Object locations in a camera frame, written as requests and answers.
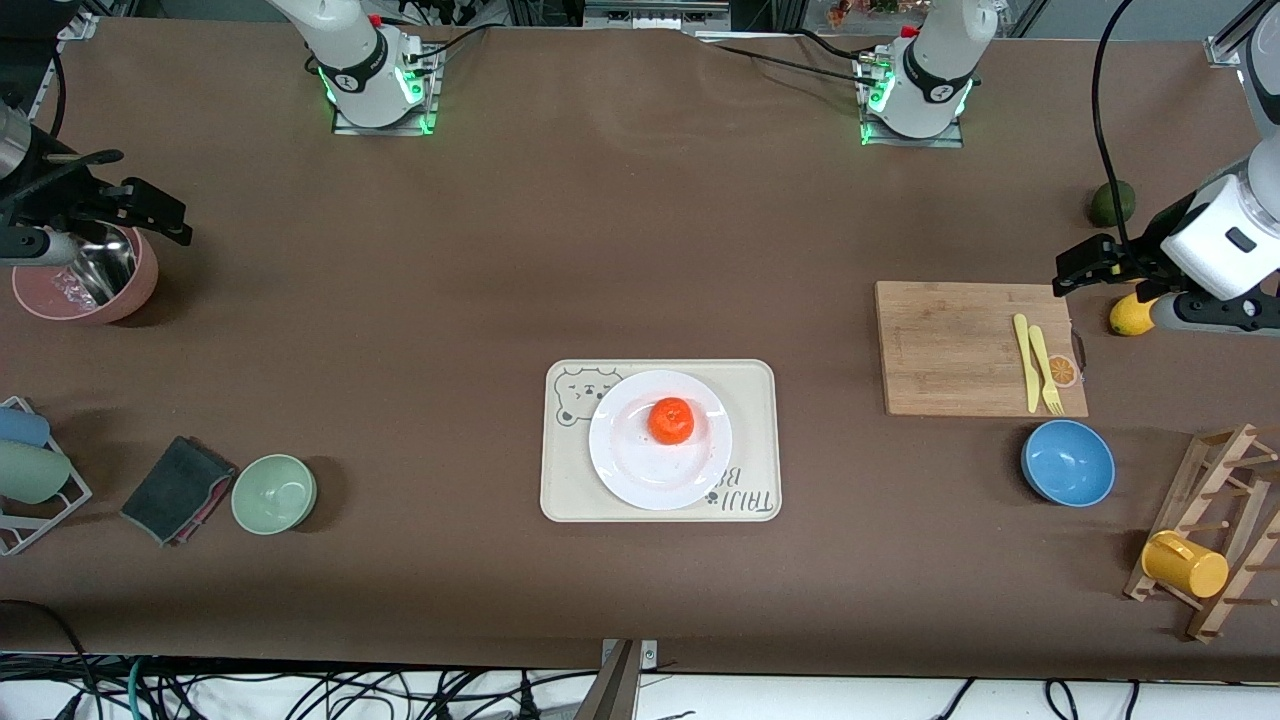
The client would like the dark grey folded cloth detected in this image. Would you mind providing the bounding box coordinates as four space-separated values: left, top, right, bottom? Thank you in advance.
120 435 238 547

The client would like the white wire cup rack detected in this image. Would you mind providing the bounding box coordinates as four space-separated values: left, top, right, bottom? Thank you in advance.
0 396 93 557

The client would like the pale green bowl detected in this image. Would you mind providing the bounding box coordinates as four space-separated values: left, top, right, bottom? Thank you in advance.
231 454 318 536

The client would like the yellow plastic mug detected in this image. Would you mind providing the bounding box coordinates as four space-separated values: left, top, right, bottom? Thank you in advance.
1141 530 1230 600

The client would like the orange mandarin fruit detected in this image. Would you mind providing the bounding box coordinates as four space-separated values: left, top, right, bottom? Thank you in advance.
647 396 695 445

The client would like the bamboo cutting board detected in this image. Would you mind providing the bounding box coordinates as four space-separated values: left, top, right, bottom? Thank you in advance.
875 281 1090 418

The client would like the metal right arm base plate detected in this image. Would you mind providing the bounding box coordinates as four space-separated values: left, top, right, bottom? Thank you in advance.
333 45 441 136

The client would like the dark metal post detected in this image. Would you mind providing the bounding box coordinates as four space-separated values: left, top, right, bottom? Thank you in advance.
573 640 641 720

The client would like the cream bear print tray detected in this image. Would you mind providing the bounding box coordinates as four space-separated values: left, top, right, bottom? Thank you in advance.
540 359 783 524

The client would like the dark green avocado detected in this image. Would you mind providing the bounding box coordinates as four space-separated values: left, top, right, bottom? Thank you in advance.
1088 180 1137 229

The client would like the pink bowl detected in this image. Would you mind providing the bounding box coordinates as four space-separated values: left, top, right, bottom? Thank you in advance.
12 228 159 325

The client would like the white round plate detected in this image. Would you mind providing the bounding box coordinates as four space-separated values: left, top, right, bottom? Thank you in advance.
588 369 734 512

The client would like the pale green cup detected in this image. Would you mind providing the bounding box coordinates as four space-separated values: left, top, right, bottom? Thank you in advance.
0 440 73 505

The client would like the yellow plastic knife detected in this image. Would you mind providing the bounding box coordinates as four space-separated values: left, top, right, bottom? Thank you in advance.
1013 313 1041 414

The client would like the metal table edge bracket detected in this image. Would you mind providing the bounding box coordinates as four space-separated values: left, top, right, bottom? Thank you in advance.
600 640 658 673

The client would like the yellow lemon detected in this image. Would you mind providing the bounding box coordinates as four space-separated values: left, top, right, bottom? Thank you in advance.
1109 293 1161 337

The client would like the yellow plastic fork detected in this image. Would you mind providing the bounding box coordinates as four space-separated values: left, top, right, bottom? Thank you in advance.
1028 325 1065 416

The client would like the blue bowl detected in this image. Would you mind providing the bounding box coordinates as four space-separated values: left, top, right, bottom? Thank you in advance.
1021 419 1116 508

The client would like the metal scoop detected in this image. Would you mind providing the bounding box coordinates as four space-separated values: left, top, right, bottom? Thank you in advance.
62 232 138 306

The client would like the black base cable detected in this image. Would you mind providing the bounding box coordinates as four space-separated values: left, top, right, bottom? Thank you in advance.
690 30 881 86
405 22 496 71

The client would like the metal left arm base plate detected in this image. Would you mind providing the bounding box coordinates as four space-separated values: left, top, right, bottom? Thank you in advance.
860 55 966 149

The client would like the light blue cup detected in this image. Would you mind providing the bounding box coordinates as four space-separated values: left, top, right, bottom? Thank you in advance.
0 405 51 449

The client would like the wooden peg drying rack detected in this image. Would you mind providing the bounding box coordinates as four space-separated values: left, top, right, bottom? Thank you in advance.
1123 423 1280 643

